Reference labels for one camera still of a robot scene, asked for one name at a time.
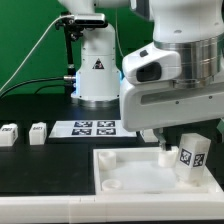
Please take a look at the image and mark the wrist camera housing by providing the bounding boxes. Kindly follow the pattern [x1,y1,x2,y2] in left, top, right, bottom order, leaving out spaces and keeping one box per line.
[122,43,182,85]

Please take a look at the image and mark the white marker sheet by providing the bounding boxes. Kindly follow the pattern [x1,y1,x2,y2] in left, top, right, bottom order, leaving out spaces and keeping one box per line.
[50,120,136,138]

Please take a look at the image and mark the white square tabletop tray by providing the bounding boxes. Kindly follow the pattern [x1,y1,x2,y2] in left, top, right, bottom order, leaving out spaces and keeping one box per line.
[93,147,222,194]

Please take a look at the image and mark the black camera on stand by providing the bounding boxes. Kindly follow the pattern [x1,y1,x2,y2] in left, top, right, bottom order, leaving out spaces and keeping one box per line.
[55,12,108,76]

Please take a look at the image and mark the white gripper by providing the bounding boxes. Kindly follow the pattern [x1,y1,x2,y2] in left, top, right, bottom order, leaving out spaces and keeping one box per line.
[120,79,224,151]

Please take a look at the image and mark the white L-shaped fence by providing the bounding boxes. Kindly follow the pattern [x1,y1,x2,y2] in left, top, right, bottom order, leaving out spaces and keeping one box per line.
[0,150,224,224]

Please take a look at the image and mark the black cable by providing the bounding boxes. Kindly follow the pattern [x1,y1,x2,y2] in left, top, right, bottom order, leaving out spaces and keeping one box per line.
[0,77,76,99]

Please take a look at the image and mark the white cable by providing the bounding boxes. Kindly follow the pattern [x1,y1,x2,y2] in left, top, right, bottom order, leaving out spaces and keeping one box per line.
[0,14,74,94]

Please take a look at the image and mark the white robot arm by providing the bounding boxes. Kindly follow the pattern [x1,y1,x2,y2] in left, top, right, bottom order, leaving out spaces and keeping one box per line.
[58,0,224,131]

